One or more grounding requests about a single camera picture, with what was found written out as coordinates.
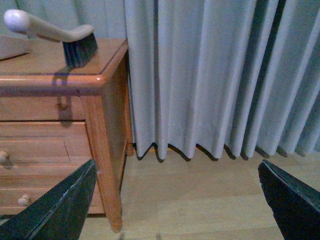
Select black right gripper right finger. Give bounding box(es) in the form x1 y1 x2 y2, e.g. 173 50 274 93
258 159 320 240

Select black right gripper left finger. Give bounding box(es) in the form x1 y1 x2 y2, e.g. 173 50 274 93
0 159 97 240

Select beige hand brush black bristles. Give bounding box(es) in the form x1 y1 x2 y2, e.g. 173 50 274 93
3 9 98 69

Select lower wooden drawer knob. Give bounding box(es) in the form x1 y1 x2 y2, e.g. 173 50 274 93
17 194 32 207

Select wooden drawer knob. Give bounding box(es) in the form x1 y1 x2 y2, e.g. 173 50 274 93
17 194 32 207
0 150 10 164

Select upper wooden drawer knob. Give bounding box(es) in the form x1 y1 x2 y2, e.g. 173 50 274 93
0 150 10 164

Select wooden nightstand with drawers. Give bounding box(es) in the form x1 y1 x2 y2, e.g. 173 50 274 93
0 38 133 233

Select light grey curtain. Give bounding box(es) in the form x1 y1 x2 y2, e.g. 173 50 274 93
0 0 320 159

